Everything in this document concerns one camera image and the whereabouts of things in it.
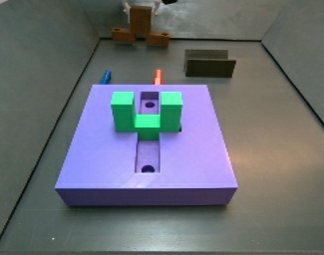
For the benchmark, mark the brown T-shaped block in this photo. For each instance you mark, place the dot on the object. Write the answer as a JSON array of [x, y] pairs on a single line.
[[141, 27]]

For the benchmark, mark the purple base board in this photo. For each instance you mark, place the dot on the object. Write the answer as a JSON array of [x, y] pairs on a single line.
[[181, 169]]

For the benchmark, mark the green U-shaped block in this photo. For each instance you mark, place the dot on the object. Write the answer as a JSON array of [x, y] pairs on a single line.
[[160, 115]]

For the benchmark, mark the red peg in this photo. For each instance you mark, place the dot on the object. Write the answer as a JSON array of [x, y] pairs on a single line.
[[158, 77]]

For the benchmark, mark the blue peg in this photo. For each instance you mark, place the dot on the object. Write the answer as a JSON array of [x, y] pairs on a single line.
[[106, 77]]

